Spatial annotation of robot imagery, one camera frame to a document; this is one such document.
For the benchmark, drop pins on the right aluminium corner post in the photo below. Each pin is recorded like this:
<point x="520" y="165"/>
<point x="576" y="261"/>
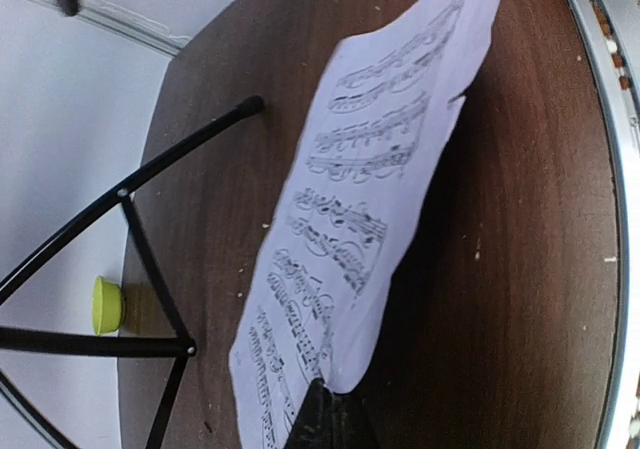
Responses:
<point x="126" y="24"/>

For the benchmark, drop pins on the green plastic bowl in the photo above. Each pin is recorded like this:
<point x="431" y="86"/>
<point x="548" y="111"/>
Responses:
<point x="108" y="306"/>

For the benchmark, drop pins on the white sheet music paper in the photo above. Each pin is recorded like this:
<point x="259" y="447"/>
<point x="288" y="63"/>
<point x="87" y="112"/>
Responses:
<point x="382" y="114"/>

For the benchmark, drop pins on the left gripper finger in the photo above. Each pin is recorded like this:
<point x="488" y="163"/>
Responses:
<point x="327" y="420"/>

